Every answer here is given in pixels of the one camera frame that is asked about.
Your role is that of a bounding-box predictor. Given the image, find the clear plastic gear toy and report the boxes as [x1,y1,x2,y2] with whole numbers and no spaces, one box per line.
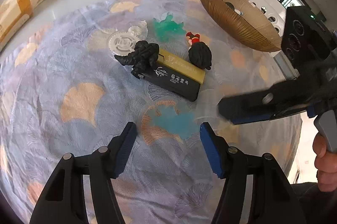
[107,21,148,56]

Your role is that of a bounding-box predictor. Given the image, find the black-haired red girl figurine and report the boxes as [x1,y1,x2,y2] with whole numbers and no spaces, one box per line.
[186,32,212,70]

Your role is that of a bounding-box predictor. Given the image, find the person's right hand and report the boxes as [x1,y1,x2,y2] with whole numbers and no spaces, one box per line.
[312,133,337,192]

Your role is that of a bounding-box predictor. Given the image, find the black-haired boy figurine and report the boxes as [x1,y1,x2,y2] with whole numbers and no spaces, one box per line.
[225,2,243,16]

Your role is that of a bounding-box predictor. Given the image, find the patterned ginkgo tablecloth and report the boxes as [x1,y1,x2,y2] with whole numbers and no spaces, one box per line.
[1,0,302,223]

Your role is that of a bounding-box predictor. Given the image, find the black dragon figurine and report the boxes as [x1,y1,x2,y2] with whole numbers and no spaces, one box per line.
[114,41,159,79]

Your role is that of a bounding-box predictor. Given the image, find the teal translucent splat toy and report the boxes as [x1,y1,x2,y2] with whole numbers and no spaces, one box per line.
[148,106,199,140]

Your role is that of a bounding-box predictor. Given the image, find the amber ribbed glass bowl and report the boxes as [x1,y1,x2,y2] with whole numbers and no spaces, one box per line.
[200,0,282,53]

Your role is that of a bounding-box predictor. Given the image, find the green translucent splat toy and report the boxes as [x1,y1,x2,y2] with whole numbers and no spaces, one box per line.
[152,13,186,42]

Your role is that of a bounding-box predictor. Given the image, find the clear plastic cup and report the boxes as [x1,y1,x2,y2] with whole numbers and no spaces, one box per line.
[194,89,223,119]

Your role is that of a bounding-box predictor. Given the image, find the white chair near right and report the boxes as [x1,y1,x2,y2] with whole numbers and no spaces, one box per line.
[249,0,286,37]

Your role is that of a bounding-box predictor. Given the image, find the yellow rectangular box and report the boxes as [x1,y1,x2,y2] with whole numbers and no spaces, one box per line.
[158,48,206,84]

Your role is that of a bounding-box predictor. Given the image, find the black rectangular box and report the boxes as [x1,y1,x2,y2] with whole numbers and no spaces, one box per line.
[131,65,201,102]

